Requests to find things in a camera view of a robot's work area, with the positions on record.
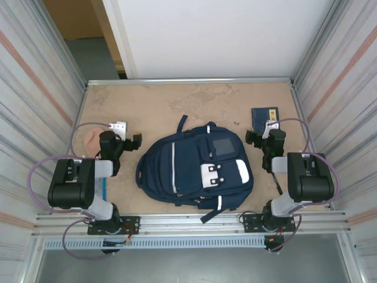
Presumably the pink fabric pencil case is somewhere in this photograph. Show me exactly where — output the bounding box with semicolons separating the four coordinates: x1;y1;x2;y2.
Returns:
83;127;104;156

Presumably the dark blue book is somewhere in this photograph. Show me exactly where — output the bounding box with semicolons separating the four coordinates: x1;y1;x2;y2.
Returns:
251;107;282;134

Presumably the navy blue backpack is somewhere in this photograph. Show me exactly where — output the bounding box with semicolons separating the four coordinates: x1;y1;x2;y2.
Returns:
135;114;254;224

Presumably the aluminium table side bar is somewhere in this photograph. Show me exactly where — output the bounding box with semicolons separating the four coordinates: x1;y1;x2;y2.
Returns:
290;82;335;212
51;83;90;215

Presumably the black pen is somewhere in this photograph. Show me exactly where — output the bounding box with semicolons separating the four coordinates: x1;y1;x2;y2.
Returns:
272;173;284;195

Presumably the aluminium table end bar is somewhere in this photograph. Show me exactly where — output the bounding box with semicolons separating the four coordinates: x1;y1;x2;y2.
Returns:
86;77;296;88

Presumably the brown wooden door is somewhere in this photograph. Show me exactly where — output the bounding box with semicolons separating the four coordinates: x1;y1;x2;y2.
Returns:
42;0;128;80

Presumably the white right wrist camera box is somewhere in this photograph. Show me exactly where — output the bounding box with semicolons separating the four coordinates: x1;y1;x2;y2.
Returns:
263;119;280;139

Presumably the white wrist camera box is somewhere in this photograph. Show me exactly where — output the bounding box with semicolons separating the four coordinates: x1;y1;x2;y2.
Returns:
263;119;280;139
107;120;128;141

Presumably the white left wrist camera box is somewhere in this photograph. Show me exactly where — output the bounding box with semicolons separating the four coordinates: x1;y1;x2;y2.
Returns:
107;120;128;141

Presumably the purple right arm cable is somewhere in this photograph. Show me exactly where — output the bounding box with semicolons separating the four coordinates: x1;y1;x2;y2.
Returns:
270;117;341;253

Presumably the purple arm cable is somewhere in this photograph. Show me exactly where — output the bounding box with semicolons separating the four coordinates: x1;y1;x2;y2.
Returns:
28;121;118;261
270;117;341;253

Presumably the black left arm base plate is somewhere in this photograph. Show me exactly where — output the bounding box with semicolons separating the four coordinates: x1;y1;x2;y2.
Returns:
87;216;141;236

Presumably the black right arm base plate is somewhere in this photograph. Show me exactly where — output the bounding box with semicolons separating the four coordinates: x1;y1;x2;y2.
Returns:
242;213;296;234

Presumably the aluminium mounting rail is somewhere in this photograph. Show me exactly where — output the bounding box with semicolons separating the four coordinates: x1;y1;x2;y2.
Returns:
31;209;353;238

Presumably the grey slotted cable duct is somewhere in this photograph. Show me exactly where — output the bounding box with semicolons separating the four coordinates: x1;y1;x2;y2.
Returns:
42;236;267;251

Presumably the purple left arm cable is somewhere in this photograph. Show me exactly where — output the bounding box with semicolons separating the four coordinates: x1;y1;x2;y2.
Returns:
28;121;118;261

